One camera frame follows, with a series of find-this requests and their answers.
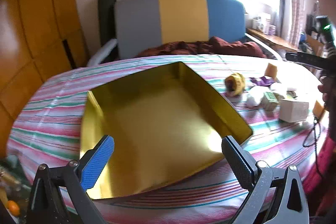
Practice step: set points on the person's right hand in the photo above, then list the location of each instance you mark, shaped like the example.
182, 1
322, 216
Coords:
325, 92

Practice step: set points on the yellow sponge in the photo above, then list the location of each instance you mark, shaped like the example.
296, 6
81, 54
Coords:
271, 70
318, 109

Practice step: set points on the small green box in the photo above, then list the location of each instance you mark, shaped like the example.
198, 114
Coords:
270, 101

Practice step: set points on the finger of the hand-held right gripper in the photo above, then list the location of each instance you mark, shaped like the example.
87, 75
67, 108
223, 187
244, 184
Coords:
304, 58

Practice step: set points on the small purple box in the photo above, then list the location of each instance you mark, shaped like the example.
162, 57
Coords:
272, 29

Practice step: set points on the wooden wardrobe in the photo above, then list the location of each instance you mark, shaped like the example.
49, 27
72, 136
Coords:
39, 16

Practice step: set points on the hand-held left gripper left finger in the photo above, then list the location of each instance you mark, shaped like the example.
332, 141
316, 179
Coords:
97, 165

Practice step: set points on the white cardboard box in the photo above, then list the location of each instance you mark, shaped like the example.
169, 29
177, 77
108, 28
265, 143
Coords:
294, 109

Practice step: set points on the wooden side table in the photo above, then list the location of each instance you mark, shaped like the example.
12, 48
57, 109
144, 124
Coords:
273, 39

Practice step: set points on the orange fruit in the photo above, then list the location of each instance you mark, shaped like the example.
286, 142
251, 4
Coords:
13, 207

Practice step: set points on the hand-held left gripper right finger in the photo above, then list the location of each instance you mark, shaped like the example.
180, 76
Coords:
239, 166

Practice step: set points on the purple snack packet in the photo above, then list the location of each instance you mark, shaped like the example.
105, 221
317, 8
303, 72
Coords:
260, 81

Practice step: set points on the gold metal tin box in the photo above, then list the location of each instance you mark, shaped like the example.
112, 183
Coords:
157, 121

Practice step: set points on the white cloth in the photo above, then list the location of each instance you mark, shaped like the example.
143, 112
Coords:
256, 98

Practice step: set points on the red garment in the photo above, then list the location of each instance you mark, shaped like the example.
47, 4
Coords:
325, 161

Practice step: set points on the white carton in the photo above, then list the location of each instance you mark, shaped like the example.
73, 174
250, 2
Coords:
264, 22

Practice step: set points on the cluttered shelf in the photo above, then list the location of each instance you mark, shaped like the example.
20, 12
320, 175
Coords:
312, 35

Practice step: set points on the small white box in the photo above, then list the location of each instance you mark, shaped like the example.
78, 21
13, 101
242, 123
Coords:
255, 24

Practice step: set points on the grey yellow blue chair back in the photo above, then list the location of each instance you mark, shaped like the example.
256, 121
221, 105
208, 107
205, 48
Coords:
181, 16

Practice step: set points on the white bed rail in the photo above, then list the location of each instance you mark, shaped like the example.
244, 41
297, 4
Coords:
102, 53

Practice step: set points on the grey bed rail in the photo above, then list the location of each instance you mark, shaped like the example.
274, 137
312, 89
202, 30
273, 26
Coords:
262, 43

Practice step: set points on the dark red blanket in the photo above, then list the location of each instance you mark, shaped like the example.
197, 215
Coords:
210, 47

